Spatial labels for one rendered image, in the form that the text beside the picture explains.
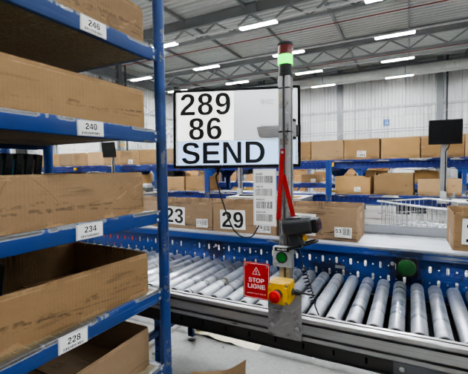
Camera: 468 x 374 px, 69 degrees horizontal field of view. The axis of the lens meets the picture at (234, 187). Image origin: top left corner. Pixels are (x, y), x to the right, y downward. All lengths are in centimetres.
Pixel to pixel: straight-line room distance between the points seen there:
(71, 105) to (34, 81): 8
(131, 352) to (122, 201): 37
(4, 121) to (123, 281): 42
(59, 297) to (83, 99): 39
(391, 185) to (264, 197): 488
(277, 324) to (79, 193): 81
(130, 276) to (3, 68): 49
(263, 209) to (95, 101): 66
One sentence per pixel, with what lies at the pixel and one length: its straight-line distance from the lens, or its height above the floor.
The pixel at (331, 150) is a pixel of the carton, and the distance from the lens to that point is 635.
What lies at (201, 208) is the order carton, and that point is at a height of 101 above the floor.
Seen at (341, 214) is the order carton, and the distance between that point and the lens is 173.
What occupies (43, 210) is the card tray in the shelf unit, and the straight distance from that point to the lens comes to 72.
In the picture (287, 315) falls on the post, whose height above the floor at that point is 75.
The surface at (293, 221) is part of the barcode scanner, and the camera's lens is 110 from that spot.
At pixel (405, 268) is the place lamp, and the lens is 167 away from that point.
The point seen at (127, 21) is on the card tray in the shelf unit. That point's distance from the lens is 91.
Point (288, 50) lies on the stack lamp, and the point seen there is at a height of 163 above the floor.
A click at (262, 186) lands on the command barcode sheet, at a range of 118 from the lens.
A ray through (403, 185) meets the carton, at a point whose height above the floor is 95.
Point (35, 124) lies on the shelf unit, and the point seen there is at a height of 132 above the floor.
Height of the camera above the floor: 124
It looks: 3 degrees down
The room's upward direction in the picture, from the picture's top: 1 degrees counter-clockwise
